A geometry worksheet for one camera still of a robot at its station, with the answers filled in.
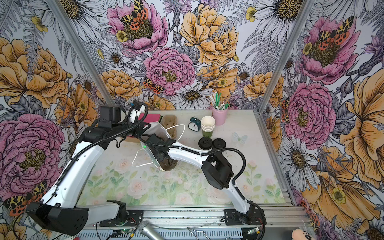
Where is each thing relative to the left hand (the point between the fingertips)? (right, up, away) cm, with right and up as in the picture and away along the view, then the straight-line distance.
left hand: (149, 130), depth 73 cm
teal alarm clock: (+22, +3, +33) cm, 39 cm away
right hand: (+4, -16, +16) cm, 23 cm away
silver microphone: (+1, -45, -4) cm, 45 cm away
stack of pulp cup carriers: (+2, +5, +39) cm, 40 cm away
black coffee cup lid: (+28, -8, +17) cm, 34 cm away
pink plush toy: (+67, -44, -8) cm, 81 cm away
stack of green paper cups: (+30, +2, +22) cm, 37 cm away
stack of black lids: (+37, -10, +25) cm, 46 cm away
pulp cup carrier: (+9, -17, +3) cm, 19 cm away
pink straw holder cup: (+39, +9, +33) cm, 52 cm away
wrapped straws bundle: (+38, +18, +33) cm, 53 cm away
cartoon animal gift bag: (+1, +1, +8) cm, 8 cm away
